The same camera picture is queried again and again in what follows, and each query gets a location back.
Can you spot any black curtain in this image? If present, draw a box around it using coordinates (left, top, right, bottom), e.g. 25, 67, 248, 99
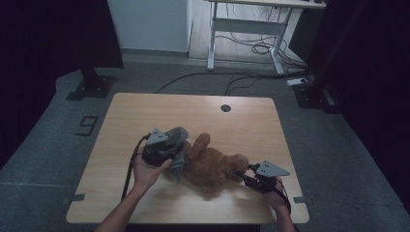
288, 0, 410, 214
0, 0, 125, 168

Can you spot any grey tape strip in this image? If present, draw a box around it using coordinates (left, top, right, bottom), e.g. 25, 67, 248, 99
62, 192, 86, 206
292, 195, 314, 205

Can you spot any white power strip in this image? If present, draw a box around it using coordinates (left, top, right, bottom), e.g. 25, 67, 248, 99
285, 76, 309, 87

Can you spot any tangle of black cables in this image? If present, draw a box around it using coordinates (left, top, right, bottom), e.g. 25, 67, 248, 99
215, 31, 308, 71

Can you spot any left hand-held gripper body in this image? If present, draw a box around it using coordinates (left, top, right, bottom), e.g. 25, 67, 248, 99
140, 128, 182, 167

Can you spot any black stand base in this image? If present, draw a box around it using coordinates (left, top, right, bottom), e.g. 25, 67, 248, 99
292, 75, 341, 114
65, 66, 117, 100

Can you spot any white desk frame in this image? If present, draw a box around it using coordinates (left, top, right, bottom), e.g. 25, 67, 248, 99
205, 0, 327, 76

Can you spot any right hand-held gripper cable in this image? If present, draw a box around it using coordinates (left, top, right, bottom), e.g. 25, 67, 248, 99
272, 176, 293, 215

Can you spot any brown teddy bear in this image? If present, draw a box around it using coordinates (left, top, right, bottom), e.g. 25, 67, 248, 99
181, 131, 251, 196

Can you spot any grey fluffy cloth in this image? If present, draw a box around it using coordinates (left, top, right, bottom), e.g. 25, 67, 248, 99
160, 126, 190, 184

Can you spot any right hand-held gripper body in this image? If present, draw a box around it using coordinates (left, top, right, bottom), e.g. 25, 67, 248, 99
242, 159, 291, 194

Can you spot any hand-held gripper cable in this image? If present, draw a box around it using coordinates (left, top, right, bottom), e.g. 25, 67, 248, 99
272, 176, 293, 215
121, 132, 152, 201

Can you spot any person's right hand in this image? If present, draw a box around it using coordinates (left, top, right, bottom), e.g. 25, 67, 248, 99
261, 177, 292, 212

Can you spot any left hand-held gripper cable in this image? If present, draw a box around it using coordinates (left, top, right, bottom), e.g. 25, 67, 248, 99
121, 132, 152, 201

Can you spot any long black floor cable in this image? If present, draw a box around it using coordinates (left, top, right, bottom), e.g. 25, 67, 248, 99
153, 71, 310, 96

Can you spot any person's left hand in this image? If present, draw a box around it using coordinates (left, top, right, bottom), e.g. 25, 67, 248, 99
132, 154, 174, 193

